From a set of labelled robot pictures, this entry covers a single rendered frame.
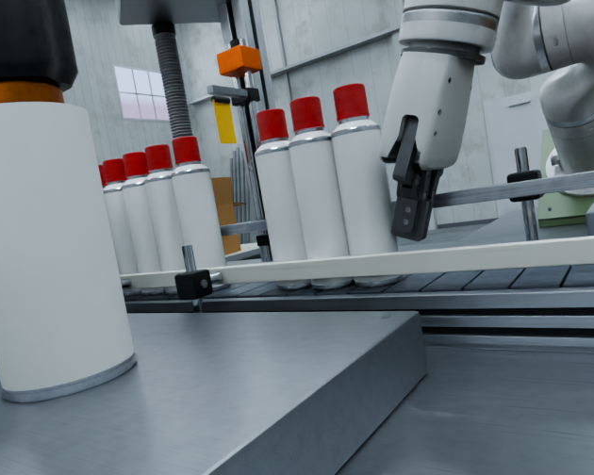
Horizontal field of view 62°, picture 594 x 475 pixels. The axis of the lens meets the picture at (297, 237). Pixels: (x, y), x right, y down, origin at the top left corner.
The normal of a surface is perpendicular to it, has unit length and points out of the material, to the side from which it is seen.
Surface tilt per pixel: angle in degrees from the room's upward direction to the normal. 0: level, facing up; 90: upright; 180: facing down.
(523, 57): 124
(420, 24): 85
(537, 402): 0
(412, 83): 87
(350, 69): 90
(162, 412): 0
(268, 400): 0
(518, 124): 90
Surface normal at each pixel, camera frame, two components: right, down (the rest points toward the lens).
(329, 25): -0.55, 0.15
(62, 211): 0.69, -0.06
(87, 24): 0.82, -0.10
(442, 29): -0.34, 0.21
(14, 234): 0.11, 0.05
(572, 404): -0.16, -0.98
